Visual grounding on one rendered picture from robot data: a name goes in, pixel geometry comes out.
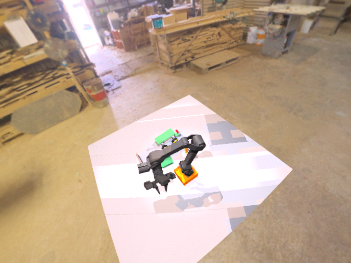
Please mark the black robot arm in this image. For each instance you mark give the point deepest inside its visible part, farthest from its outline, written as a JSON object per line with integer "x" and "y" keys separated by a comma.
{"x": 156, "y": 157}

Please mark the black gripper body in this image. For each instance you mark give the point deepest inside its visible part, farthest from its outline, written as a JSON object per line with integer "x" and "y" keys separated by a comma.
{"x": 148, "y": 184}

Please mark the light grey ramp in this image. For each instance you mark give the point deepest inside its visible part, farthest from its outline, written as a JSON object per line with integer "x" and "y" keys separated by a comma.
{"x": 155, "y": 146}

